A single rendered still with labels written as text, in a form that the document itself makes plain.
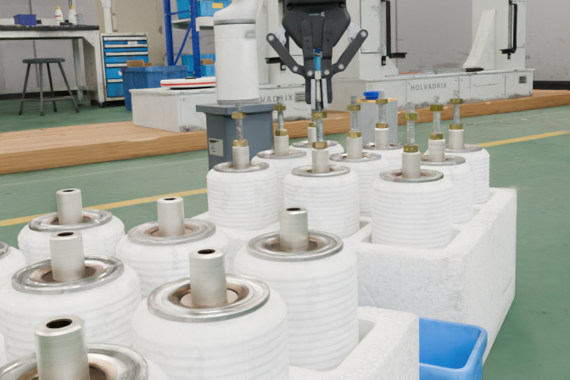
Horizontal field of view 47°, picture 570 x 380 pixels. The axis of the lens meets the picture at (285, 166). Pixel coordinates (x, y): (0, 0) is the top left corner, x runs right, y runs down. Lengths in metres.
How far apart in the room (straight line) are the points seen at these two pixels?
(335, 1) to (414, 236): 0.29
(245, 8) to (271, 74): 2.01
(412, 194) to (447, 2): 6.87
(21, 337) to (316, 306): 0.20
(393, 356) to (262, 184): 0.40
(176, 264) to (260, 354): 0.17
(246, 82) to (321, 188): 0.66
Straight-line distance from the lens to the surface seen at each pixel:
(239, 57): 1.41
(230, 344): 0.38
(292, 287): 0.47
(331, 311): 0.49
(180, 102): 3.01
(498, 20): 4.69
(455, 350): 0.72
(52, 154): 2.74
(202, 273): 0.40
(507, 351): 0.95
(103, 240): 0.61
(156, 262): 0.53
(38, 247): 0.62
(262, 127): 1.42
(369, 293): 0.76
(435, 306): 0.74
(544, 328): 1.03
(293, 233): 0.50
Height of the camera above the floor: 0.40
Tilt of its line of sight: 9 degrees down
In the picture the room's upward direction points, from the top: 2 degrees counter-clockwise
